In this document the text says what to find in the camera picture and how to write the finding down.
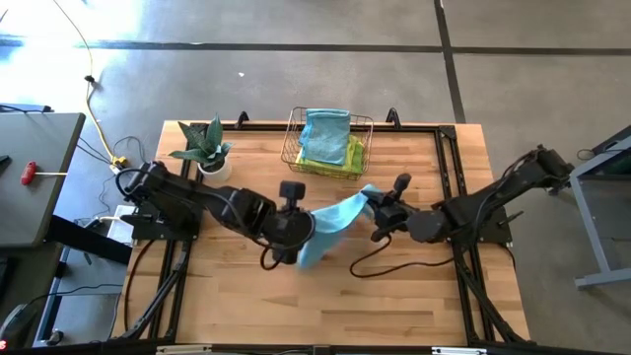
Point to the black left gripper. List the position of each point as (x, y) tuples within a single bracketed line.
[(291, 229)]

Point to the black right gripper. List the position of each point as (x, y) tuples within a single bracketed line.
[(392, 209)]

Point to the teal microfiber towel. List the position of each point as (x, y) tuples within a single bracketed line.
[(335, 219), (325, 138)]

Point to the green microfiber towel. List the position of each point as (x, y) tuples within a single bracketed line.
[(359, 155)]

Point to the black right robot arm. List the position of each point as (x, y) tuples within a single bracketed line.
[(493, 202)]

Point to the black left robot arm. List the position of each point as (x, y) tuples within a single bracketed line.
[(197, 202)]

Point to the snake plant in white pot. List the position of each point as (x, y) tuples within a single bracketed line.
[(207, 145)]

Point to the white power strip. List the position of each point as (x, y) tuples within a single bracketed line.
[(120, 227)]

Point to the black table leg beam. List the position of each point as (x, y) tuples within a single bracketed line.
[(84, 239)]

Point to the grey metal table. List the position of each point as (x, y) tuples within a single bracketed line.
[(589, 217)]

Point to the grey side table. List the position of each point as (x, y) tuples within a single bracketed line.
[(34, 177)]

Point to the black floor device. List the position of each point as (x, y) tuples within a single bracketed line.
[(15, 325)]

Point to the black aluminium table frame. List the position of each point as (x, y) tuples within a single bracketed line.
[(419, 128)]

